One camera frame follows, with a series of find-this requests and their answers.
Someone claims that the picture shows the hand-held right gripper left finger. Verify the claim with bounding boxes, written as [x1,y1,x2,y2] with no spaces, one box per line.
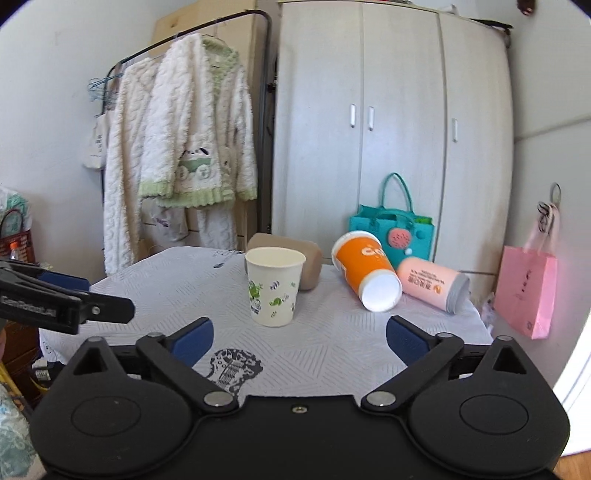
[68,318,239,412]

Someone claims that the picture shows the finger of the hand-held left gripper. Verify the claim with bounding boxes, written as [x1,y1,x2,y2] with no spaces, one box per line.
[0,260,92,294]
[78,292,136,324]

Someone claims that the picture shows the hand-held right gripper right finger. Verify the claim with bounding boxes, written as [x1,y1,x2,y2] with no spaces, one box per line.
[360,315,542,412]

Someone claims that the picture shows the orange paper cup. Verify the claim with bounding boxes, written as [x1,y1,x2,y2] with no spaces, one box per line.
[331,231,403,313]

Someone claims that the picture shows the pink paper cup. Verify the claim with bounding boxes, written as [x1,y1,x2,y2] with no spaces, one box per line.
[396,257,471,315]

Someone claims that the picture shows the white cup with green print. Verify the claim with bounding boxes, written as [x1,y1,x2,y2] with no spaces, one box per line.
[245,247,307,328]

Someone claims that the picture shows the wooden cabinet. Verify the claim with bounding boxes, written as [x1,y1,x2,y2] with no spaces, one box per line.
[0,318,41,408]

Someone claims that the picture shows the wicker basket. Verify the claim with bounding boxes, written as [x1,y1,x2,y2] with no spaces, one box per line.
[0,208,36,265]

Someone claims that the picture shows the white patterned tablecloth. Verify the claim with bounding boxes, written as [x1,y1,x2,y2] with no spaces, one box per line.
[39,246,495,403]

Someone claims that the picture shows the patterned plastic pack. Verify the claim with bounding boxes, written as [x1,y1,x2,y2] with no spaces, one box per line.
[0,186,31,232]

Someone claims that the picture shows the grey hanging pants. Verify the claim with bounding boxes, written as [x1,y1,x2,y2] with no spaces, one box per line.
[140,198,190,246]

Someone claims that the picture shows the teal tote bag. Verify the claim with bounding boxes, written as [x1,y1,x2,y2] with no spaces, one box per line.
[348,172,435,264]

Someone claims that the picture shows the white fluffy robe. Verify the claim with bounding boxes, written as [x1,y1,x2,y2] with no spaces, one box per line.
[102,59,161,278]

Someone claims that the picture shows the pink paper bag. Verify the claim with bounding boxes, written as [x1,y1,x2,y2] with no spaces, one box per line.
[493,202,559,340]

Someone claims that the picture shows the teal patterned cloth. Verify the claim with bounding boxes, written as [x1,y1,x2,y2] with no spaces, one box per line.
[0,382,44,480]

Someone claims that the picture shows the white cloth pouch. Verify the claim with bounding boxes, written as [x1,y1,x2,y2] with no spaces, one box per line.
[82,111,110,170]

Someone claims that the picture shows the blue clothes hangers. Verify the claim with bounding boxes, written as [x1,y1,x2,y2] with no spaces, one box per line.
[88,76,117,112]

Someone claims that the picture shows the white fluffy jacket green trim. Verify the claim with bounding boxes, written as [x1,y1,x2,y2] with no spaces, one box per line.
[137,34,259,209]

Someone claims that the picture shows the black clothes rack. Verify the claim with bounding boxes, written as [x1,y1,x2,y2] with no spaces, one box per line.
[102,10,278,259]

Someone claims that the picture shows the white wardrobe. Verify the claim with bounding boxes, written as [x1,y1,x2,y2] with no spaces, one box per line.
[269,0,516,278]

